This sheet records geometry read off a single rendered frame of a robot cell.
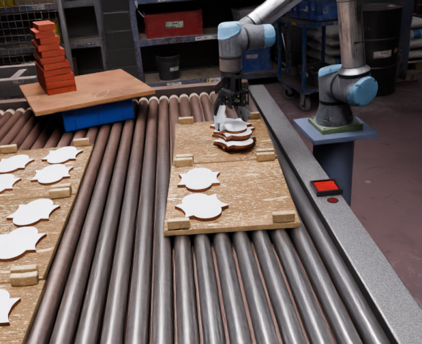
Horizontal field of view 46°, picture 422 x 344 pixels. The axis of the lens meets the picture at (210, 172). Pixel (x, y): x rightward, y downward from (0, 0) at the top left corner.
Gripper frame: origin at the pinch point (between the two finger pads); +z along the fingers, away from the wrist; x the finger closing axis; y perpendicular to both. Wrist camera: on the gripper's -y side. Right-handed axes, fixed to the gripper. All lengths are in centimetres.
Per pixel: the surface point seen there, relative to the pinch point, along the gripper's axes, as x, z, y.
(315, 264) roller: -20, 8, 72
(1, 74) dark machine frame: -58, 2, -162
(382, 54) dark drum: 310, 56, -228
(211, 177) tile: -20.4, 5.4, 23.1
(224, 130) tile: -4.5, -0.5, 3.6
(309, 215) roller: -7, 8, 54
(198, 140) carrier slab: -8.6, 6.7, -9.3
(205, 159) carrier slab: -14.4, 6.6, 7.4
